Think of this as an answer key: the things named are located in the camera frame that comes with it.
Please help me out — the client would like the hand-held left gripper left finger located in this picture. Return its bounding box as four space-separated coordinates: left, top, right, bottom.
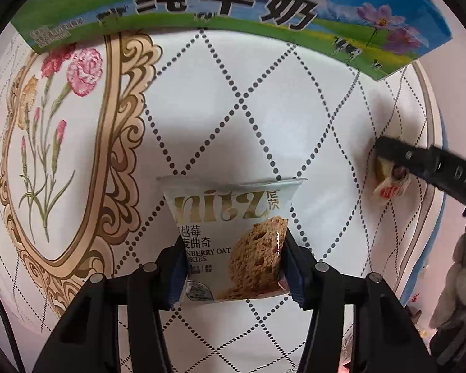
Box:
33 243 188 373

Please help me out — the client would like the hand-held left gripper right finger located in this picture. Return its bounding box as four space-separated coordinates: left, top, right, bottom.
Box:
280 229 437 373

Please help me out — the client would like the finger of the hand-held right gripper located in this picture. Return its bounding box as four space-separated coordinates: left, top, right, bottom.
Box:
375 136 437 181

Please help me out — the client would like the small candy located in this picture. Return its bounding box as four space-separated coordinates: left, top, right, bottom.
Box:
372 154 412 203

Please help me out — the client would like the white cookie packet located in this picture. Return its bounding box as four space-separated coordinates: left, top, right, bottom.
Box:
156 177 308 303

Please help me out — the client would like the cardboard box with printed sides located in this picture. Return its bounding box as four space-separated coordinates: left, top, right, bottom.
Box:
11 0 454 83

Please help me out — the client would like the person's right hand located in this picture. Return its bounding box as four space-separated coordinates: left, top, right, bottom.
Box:
431 221 466 362

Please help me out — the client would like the white floral bed table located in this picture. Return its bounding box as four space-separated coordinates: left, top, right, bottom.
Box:
0 19 448 373

